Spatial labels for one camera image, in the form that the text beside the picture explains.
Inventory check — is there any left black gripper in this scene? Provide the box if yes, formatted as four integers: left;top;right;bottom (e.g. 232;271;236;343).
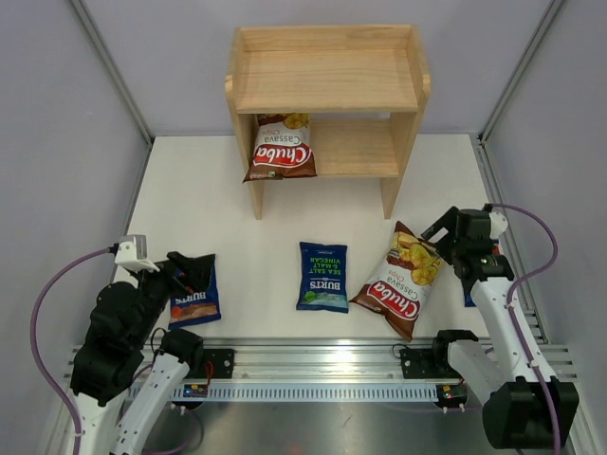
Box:
130;250;214;346

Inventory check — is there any Chuba cassava chips bag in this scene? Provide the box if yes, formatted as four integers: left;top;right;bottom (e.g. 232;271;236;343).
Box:
244;113;317;182
350;221;443;342

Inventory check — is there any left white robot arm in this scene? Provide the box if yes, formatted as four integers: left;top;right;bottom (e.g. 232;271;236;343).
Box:
70;246;215;454

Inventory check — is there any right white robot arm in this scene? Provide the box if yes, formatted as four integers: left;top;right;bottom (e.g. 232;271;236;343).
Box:
421;203;579;454

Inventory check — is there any wooden two-tier shelf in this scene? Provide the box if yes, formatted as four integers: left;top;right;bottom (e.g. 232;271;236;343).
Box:
225;24;432;218

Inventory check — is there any blue Burts bag left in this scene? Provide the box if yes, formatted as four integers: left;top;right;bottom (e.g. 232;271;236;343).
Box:
168;254;222;330

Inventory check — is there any blue Burts spicy chilli bag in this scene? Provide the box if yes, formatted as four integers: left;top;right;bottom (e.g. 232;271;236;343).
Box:
464;239;501;308

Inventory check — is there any blue Burts sea salt bag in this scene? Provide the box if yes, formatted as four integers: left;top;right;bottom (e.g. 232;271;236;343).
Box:
296;242;349;314

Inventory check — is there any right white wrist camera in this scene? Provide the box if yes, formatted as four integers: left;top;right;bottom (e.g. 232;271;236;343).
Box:
483;204;508;240

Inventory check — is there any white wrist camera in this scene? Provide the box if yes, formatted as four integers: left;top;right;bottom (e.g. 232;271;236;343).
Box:
115;234;160;272
483;204;508;240

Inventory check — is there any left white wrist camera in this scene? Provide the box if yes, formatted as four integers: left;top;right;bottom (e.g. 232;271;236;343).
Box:
115;234;160;272

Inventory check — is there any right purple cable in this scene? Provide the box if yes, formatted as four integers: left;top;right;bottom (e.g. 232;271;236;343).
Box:
487;203;563;451

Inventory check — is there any aluminium mounting rail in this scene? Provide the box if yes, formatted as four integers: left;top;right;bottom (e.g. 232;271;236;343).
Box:
64;337;579;380

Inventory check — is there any white slotted cable duct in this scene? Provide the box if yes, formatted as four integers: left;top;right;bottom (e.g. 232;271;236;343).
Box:
171;383;438;403

